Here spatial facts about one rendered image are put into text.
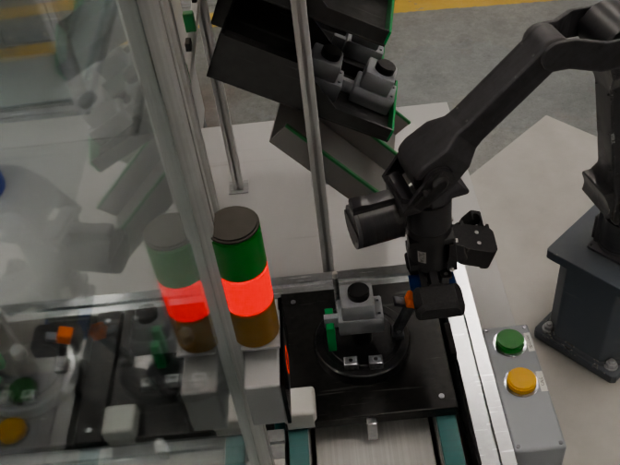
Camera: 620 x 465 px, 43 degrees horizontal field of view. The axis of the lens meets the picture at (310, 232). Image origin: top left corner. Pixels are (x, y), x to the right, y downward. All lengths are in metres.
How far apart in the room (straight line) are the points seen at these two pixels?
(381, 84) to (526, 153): 0.58
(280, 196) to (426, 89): 1.88
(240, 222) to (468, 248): 0.38
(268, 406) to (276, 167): 0.90
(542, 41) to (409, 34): 2.90
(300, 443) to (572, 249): 0.48
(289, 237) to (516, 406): 0.58
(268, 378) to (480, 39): 3.05
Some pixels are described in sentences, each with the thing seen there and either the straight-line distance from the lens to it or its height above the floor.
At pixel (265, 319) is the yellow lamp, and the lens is 0.80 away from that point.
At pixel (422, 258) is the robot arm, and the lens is 1.02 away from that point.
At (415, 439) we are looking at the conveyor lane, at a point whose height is 0.92.
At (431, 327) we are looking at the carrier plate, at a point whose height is 0.97.
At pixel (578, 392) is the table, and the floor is 0.86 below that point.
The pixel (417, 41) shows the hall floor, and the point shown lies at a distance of 3.75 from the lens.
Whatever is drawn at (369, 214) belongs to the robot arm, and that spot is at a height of 1.26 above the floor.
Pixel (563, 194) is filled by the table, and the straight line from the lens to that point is 1.61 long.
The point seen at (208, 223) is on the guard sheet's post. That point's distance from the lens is 0.72.
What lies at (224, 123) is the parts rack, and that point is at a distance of 1.54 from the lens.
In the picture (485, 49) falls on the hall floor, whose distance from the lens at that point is 3.68.
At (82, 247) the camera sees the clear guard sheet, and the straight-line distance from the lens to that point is 0.40.
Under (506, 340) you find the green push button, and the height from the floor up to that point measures 0.97.
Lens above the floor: 1.91
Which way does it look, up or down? 44 degrees down
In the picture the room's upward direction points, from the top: 7 degrees counter-clockwise
